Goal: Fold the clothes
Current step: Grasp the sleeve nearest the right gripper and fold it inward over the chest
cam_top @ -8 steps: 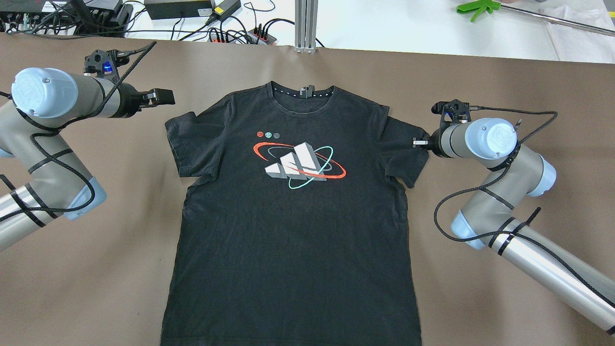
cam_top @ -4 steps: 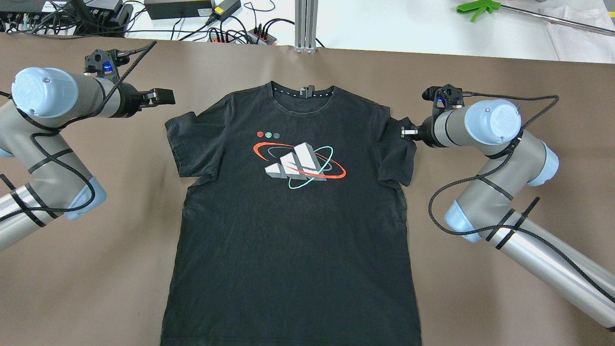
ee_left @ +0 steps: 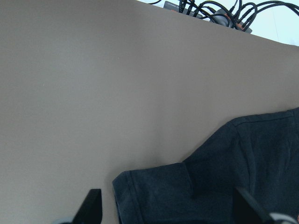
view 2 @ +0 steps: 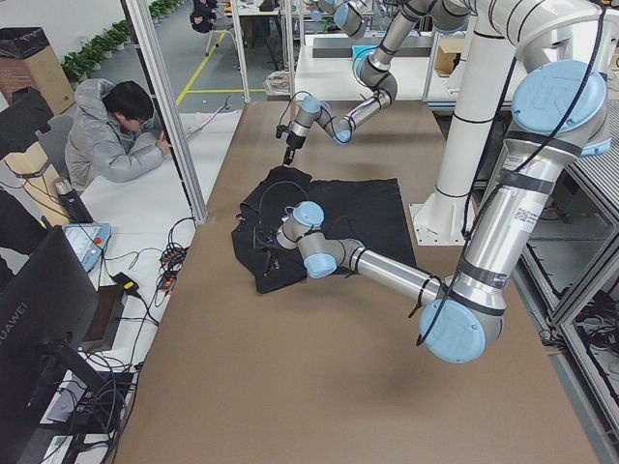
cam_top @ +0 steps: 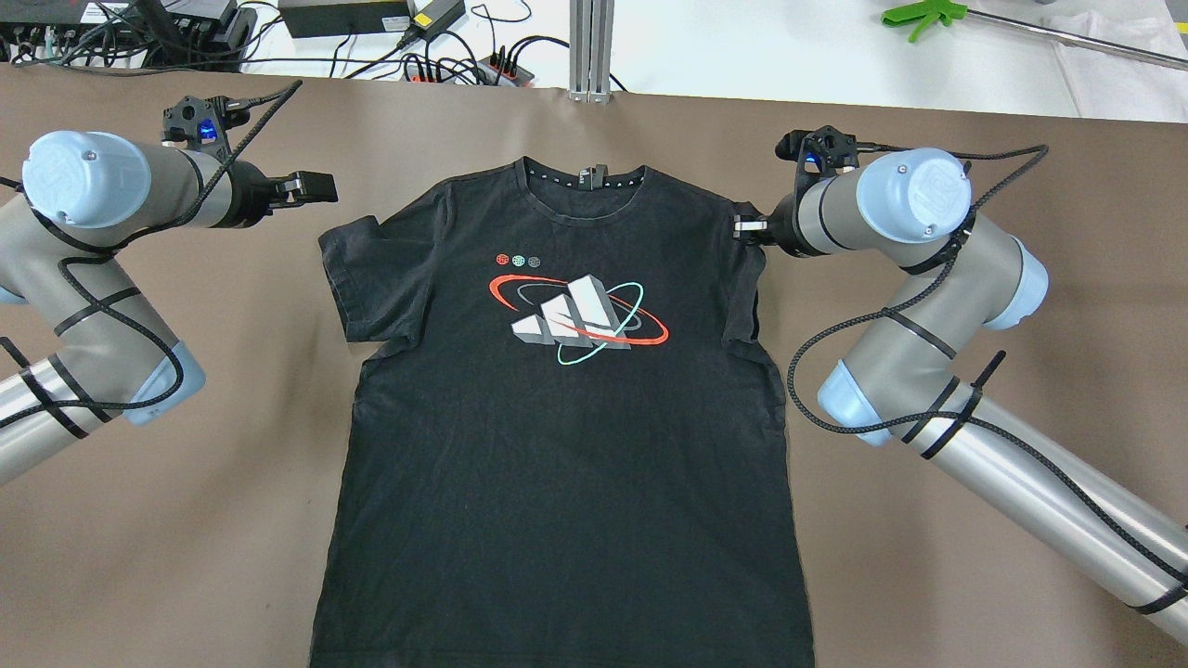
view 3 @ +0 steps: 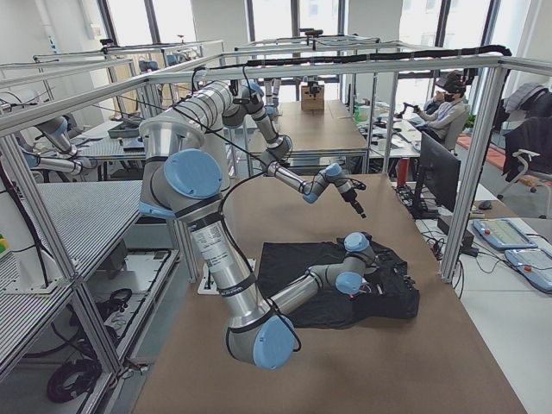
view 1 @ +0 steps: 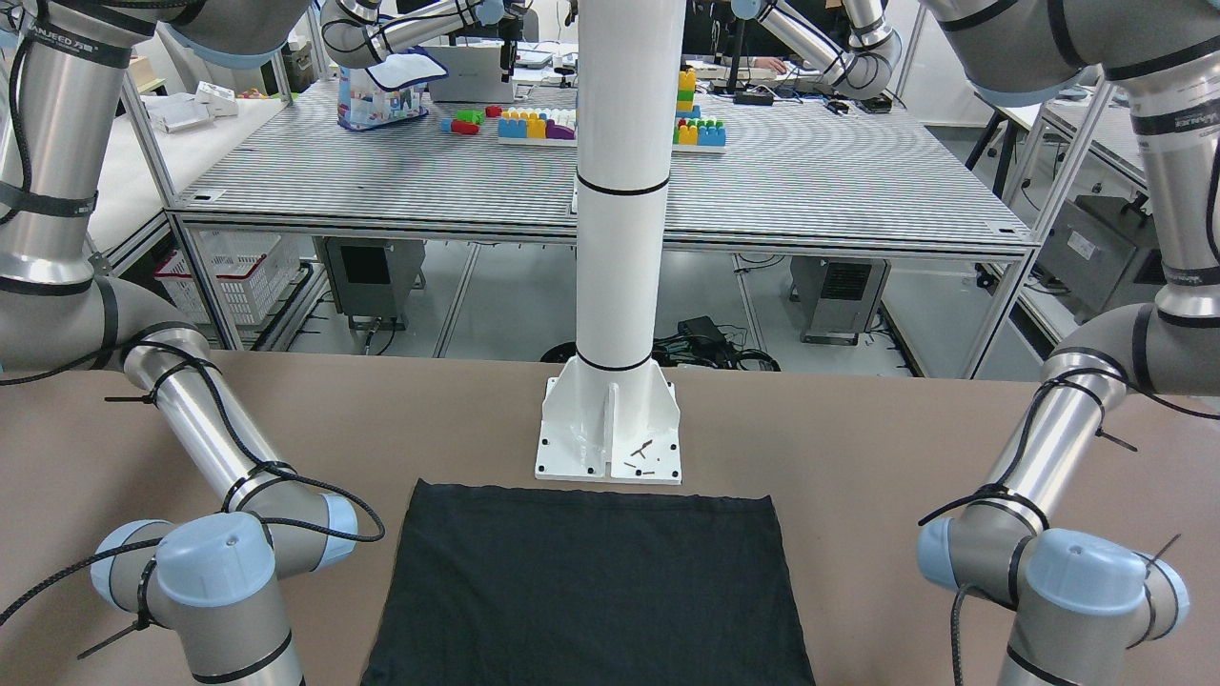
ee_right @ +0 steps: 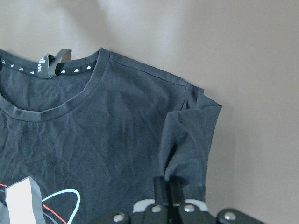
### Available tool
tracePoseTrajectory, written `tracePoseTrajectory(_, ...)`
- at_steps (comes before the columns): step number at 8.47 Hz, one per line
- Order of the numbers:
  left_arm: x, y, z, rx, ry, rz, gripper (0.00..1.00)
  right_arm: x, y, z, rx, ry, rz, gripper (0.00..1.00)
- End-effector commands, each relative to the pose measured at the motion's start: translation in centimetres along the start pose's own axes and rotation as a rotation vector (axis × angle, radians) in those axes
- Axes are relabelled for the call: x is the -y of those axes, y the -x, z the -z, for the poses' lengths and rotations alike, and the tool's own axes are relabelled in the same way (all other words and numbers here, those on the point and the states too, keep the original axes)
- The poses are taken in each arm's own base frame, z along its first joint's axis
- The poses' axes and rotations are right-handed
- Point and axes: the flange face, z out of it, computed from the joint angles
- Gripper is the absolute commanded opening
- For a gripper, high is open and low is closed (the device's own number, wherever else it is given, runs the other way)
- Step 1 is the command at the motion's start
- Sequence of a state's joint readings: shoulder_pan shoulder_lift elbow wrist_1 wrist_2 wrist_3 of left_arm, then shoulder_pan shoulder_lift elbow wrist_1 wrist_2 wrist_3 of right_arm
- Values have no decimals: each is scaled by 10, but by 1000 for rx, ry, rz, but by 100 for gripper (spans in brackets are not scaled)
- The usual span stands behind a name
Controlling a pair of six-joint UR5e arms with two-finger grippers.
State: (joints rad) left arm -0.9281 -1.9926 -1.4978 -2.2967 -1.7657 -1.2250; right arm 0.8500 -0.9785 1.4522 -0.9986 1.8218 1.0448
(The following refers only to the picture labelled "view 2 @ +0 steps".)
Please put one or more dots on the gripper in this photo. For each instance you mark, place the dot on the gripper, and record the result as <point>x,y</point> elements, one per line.
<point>293,142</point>
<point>271,252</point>

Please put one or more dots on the black printed t-shirt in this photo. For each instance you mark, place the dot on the black printed t-shirt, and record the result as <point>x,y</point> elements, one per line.
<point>368,211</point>

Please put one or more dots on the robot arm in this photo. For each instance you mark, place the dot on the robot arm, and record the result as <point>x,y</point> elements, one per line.
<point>559,115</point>
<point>373,70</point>

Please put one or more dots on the white mounting column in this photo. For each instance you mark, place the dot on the white mounting column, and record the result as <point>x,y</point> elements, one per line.
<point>490,51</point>

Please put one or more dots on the person in grey jacket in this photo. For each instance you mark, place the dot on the person in grey jacket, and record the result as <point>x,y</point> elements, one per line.
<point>115,133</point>

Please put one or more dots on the teach pendant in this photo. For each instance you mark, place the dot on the teach pendant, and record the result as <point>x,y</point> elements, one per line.
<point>88,241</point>

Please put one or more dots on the black Huawei monitor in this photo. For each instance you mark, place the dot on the black Huawei monitor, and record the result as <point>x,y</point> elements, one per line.
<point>46,311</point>

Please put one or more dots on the cardboard box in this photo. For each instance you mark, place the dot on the cardboard box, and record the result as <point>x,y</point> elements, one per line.
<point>28,60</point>

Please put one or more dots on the aluminium frame post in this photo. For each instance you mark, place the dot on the aluminium frame post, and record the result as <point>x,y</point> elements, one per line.
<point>144,37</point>

